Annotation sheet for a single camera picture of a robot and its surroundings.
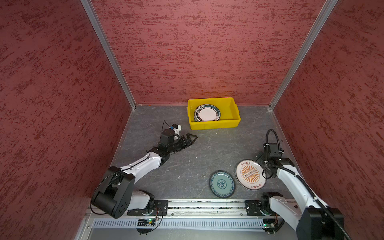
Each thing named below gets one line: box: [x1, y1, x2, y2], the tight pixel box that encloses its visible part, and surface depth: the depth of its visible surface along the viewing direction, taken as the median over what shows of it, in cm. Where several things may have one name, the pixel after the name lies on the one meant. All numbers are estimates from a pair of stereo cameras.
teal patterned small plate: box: [209, 170, 236, 199], surface depth 83 cm
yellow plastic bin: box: [187, 97, 241, 130], surface depth 111 cm
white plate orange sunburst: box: [235, 159, 267, 191], surface depth 87 cm
